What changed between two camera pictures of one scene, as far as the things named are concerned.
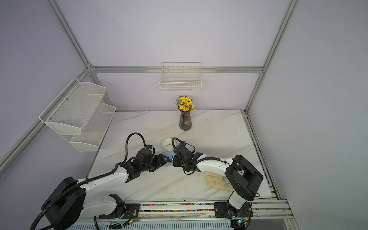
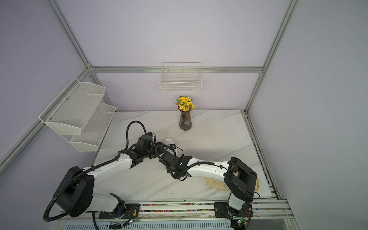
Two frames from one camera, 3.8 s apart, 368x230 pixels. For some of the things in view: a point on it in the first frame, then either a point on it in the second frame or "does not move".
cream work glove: x=217 y=181 does not move
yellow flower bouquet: x=185 y=103 does not move
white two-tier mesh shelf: x=78 y=115 does not move
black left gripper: x=159 y=163 -> x=157 y=144
